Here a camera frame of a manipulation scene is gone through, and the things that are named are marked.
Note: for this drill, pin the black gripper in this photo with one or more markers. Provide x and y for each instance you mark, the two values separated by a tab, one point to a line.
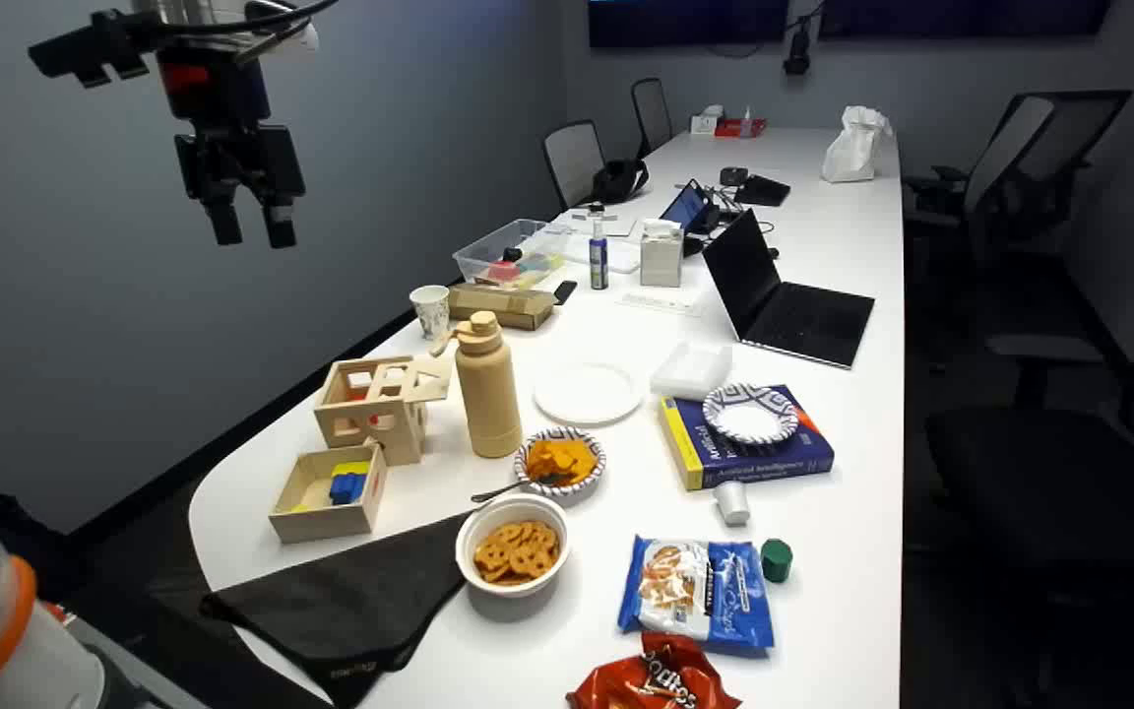
233	143

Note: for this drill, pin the metal spoon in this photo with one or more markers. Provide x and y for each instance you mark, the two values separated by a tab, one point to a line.
495	493

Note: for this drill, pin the white bowl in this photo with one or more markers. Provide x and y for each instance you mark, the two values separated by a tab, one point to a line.
475	567

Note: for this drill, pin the patterned small bowl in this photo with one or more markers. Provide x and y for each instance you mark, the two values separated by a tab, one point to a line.
587	483

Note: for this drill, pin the paper cup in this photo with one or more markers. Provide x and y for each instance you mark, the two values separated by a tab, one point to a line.
432	311

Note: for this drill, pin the wooden shape sorter box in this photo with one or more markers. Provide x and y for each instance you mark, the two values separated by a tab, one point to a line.
371	426

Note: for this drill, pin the clear plastic bin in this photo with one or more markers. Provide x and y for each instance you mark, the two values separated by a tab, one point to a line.
501	248

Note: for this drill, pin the brown cardboard box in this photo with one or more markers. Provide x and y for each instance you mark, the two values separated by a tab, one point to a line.
501	306

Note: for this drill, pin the yellow block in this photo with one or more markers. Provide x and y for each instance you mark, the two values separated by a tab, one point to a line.
352	465

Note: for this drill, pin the blue block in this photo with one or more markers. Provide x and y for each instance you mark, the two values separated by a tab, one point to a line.
349	491

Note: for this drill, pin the wooden tray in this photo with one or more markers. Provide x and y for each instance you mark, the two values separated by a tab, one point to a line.
303	519

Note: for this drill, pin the black phone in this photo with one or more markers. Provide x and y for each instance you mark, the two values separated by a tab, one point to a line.
566	294

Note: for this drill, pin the grey office chair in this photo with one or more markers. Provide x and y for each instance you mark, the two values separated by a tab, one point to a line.
652	111
571	159

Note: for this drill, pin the small spray bottle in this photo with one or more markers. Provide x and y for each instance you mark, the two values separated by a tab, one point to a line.
598	260

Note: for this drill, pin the black bag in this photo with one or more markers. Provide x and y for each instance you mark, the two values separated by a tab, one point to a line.
618	180

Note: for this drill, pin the white paper plate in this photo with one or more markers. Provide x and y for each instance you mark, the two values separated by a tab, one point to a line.
587	394

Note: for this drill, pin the orange crackers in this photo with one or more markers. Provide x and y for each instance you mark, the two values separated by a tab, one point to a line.
562	461

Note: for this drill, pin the black cloth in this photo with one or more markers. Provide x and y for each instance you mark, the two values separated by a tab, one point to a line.
333	606

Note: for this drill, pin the white tissue box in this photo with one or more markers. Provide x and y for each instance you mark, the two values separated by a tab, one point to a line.
659	256

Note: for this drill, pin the pretzels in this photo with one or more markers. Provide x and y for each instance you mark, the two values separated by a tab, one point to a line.
512	549

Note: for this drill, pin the tablet with blue screen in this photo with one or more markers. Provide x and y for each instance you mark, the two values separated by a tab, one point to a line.
688	205

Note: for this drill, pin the white plastic container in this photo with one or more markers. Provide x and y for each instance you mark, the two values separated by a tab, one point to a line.
692	369

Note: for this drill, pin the small white box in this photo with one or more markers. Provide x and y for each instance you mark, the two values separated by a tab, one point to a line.
705	122

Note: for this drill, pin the red flat item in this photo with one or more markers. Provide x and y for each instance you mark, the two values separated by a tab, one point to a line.
741	129

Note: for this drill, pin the black pouch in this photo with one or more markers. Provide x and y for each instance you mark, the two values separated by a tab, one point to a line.
765	191

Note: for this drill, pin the black laptop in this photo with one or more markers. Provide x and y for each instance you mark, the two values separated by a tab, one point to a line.
787	315

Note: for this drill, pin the blue box with yellow edge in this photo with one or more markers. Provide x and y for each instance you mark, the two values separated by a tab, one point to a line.
747	457

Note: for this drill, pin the small white cup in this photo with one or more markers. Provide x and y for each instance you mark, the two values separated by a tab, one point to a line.
732	507

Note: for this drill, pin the black webcam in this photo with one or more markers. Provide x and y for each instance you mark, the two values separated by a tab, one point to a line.
797	48

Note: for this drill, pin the blue snack bag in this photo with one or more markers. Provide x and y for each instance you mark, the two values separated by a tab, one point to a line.
699	594

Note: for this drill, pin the white plastic bag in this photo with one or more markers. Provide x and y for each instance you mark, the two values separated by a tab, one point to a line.
857	146

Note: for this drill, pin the red chip bag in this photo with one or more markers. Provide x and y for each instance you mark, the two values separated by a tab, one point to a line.
652	680

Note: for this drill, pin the green cap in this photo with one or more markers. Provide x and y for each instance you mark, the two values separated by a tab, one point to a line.
777	562

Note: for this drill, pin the black office chair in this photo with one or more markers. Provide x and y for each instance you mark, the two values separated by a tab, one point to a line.
1026	159
1052	457

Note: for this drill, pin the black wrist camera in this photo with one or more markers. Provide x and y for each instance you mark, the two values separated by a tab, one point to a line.
86	48

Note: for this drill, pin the wall monitor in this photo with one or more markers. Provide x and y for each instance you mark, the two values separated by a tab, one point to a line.
688	20
963	15

